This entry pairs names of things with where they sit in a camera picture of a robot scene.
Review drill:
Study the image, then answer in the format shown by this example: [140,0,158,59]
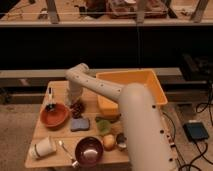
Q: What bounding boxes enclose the blue-grey towel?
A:
[65,96,80,106]

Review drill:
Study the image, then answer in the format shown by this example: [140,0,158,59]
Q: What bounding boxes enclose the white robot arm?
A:
[66,63,178,171]

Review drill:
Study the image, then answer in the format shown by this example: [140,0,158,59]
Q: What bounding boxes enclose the dark green vegetable toy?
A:
[95,116,120,123]

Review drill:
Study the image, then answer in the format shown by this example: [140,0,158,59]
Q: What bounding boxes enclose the brown pinecone toy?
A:
[70,102,85,119]

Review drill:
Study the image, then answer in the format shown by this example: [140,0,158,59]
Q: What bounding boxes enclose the yellow plastic bin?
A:
[96,69,168,117]

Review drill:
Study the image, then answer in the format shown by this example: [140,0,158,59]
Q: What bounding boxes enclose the blue sponge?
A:
[70,118,90,132]

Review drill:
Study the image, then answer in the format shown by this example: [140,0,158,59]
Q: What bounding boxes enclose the small metal cup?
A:
[116,133,127,150]

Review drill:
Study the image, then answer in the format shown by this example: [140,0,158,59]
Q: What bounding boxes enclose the orange round fruit toy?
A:
[103,134,115,150]

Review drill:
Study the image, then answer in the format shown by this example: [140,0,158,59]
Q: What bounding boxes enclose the orange-red bowl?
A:
[40,103,69,128]

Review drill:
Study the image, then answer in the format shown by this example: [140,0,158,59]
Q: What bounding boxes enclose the dark purple bowl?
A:
[75,137,103,167]

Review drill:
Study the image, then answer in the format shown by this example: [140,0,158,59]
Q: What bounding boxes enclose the metal spoon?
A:
[58,140,79,168]

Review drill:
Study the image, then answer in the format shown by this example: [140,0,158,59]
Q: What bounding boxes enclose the white mug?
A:
[29,136,56,160]

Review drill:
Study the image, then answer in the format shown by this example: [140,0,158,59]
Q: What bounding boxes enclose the blue foot pedal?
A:
[183,122,209,142]

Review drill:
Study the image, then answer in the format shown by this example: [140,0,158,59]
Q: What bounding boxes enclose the black floor cable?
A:
[162,89,213,171]

